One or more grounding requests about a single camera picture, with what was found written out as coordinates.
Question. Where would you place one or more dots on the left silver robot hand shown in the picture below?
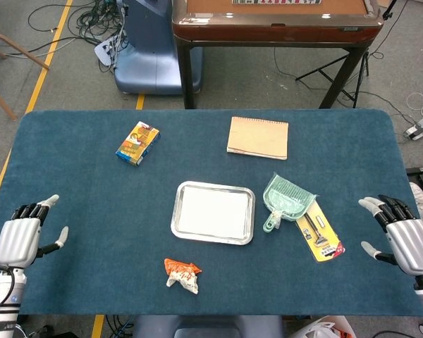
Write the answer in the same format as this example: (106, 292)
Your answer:
(17, 243)

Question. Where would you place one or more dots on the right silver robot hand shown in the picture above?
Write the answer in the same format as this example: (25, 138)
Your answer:
(412, 246)

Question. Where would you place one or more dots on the white paper sheet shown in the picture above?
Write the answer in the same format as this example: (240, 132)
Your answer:
(211, 211)

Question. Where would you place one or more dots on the silver metal tray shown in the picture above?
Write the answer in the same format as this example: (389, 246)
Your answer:
(251, 214)

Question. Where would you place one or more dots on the blue felt table cover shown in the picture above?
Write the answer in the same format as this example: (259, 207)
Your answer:
(91, 197)

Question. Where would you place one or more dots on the razor in yellow package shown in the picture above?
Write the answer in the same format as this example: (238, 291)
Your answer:
(320, 239)

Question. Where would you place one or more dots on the white power strip with plugs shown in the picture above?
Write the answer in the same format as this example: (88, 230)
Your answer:
(417, 130)

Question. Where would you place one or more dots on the white plastic bag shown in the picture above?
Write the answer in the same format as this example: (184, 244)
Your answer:
(320, 329)

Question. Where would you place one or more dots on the green plastic dustpan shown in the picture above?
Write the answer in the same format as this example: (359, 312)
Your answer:
(285, 200)

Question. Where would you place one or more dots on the colourful printed carton box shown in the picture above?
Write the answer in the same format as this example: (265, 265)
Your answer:
(137, 143)

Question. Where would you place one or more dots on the crumpled orange snack wrapper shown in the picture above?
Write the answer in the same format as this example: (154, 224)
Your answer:
(181, 274)

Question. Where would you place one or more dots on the brown spiral notebook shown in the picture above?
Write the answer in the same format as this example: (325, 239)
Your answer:
(257, 138)

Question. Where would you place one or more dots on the wooden chair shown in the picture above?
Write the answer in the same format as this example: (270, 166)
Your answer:
(7, 39)

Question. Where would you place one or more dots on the blue-grey robot torso base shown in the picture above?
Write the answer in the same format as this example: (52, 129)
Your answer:
(208, 327)

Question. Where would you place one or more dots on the blue machine base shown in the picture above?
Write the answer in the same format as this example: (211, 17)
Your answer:
(151, 53)

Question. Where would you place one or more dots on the brown mahjong table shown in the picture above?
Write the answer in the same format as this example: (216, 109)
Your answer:
(268, 31)

